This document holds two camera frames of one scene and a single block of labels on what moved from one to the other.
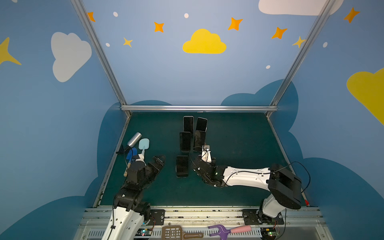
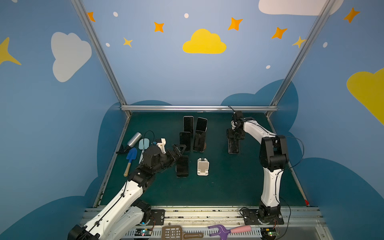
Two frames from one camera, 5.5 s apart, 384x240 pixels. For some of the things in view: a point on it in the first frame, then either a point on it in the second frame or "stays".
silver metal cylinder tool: [123, 149] stays
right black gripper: [205, 172] → [235, 133]
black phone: [182, 166] stays
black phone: [200, 140] stays
